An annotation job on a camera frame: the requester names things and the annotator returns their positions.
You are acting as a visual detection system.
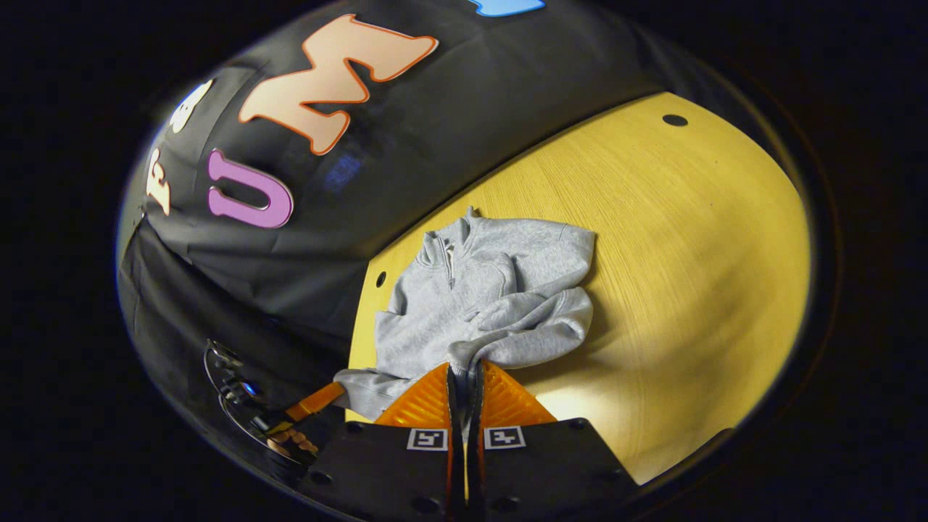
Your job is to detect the grey zip-neck sweatshirt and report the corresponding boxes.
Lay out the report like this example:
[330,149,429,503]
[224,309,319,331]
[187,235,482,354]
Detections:
[333,207,597,421]

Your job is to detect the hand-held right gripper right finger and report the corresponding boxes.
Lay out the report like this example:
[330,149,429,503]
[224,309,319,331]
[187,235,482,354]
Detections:
[465,360,640,522]

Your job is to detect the black backdrop cloth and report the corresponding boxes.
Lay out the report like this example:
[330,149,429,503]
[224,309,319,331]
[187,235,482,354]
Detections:
[116,0,798,465]

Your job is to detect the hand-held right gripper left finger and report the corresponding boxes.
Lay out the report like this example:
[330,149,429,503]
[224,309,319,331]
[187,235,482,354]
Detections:
[301,362,466,522]

